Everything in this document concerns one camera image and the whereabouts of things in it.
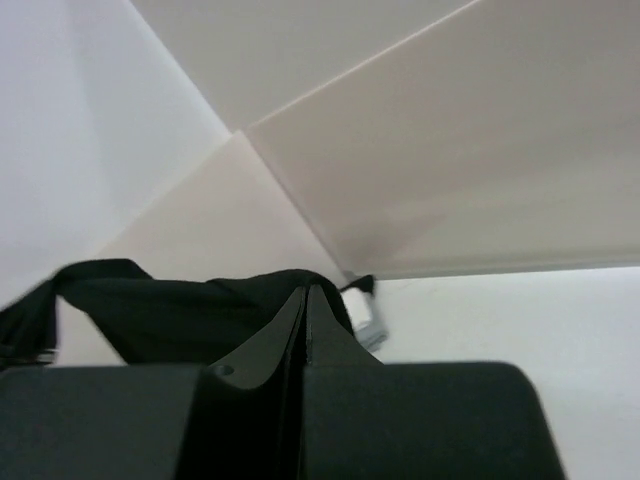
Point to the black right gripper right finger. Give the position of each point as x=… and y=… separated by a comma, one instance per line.
x=363, y=419

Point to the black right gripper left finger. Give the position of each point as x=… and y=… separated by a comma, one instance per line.
x=235, y=419

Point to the folded grey tank top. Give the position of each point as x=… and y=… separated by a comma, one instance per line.
x=373, y=332

